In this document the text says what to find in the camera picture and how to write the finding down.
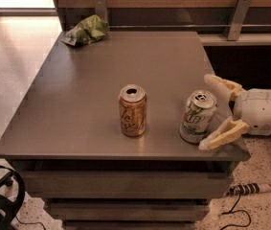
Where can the right metal shelf bracket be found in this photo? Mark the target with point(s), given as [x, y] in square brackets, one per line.
[238, 15]

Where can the green jalapeno chip bag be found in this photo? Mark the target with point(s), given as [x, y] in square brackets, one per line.
[89, 30]

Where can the white power strip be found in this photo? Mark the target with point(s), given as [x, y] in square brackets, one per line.
[248, 189]

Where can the left metal shelf bracket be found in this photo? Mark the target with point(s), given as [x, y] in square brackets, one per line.
[101, 10]

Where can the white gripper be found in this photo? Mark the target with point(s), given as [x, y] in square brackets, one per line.
[259, 110]

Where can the orange LaCroix can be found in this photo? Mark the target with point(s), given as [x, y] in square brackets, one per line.
[133, 110]

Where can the wooden wall shelf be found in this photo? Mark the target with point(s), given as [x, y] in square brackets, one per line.
[213, 40]

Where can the metal shelf bracket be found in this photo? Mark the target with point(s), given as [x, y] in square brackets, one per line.
[101, 10]
[238, 15]

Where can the grey drawer cabinet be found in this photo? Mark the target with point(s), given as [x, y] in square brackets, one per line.
[97, 135]

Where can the green white 7up can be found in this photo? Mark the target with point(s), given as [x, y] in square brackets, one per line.
[200, 107]

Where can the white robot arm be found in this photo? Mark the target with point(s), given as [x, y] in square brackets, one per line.
[251, 112]

